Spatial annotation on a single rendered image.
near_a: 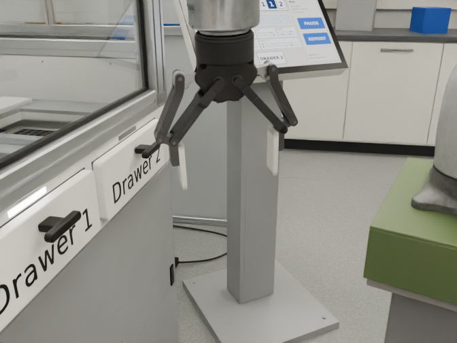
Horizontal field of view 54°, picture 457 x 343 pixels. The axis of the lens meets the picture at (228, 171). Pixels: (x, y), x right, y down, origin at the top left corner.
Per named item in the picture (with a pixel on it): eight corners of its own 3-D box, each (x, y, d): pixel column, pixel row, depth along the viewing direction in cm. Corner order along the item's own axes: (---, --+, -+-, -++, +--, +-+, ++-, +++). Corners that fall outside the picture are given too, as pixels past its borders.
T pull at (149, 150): (160, 147, 92) (160, 141, 91) (147, 159, 85) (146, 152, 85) (144, 145, 93) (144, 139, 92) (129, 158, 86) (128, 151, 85)
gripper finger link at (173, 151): (177, 132, 60) (154, 135, 59) (179, 165, 62) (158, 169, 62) (175, 128, 61) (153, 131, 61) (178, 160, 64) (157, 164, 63)
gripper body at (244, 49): (247, 21, 60) (247, 88, 65) (185, 26, 58) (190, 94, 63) (266, 31, 54) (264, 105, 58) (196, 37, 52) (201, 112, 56)
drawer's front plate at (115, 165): (164, 163, 105) (162, 118, 101) (107, 221, 79) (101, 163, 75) (157, 162, 106) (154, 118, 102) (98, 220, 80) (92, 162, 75)
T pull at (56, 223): (82, 218, 63) (81, 209, 63) (52, 245, 57) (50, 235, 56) (60, 215, 64) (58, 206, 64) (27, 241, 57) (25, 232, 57)
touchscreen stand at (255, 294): (338, 327, 171) (370, 54, 133) (232, 367, 153) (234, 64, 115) (271, 261, 213) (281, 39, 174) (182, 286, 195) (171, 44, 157)
